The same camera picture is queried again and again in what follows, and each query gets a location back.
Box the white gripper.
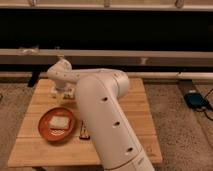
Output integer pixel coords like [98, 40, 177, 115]
[54, 81, 75, 91]

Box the clear plastic bottle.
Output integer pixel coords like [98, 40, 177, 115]
[50, 87, 74, 99]

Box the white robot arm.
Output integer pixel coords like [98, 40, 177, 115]
[47, 59, 155, 171]

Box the white sponge in bowl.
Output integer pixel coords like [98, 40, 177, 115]
[49, 116, 69, 129]

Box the orange ceramic bowl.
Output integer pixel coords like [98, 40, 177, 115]
[38, 107, 76, 142]

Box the red chocolate bar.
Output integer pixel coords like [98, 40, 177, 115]
[79, 122, 90, 140]

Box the wooden table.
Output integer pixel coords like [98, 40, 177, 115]
[8, 78, 162, 167]

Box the black device on floor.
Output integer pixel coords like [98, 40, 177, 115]
[184, 92, 207, 109]

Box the black cable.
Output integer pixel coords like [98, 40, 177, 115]
[199, 88, 213, 122]

